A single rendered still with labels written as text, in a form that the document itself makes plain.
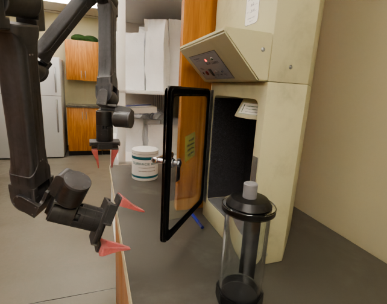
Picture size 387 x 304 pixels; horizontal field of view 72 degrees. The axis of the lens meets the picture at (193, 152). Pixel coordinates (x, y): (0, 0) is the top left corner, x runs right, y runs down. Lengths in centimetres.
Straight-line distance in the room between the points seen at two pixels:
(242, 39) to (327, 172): 66
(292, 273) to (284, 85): 47
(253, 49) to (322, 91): 56
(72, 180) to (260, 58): 47
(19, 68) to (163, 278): 53
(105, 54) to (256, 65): 59
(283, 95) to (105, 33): 68
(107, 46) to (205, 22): 35
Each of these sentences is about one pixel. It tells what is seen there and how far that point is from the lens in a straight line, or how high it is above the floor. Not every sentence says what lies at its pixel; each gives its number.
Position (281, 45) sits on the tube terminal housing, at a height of 149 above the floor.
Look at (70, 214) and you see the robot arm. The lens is 65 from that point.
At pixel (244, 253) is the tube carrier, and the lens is 56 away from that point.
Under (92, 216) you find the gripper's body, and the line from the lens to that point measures 66.
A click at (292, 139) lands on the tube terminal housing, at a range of 69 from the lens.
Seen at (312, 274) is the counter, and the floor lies 94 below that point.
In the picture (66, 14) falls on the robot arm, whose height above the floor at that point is 162.
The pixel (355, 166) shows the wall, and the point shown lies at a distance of 102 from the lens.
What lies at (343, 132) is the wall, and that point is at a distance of 105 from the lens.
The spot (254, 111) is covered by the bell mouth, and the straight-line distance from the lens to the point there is 73.
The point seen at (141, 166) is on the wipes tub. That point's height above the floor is 101.
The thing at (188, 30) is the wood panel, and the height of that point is 157.
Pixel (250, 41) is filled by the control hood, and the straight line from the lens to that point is 61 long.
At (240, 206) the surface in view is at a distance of 52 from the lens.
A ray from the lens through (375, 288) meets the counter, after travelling 85.
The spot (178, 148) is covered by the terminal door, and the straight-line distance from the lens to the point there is 70.
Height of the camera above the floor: 138
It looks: 13 degrees down
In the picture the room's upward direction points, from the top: 3 degrees clockwise
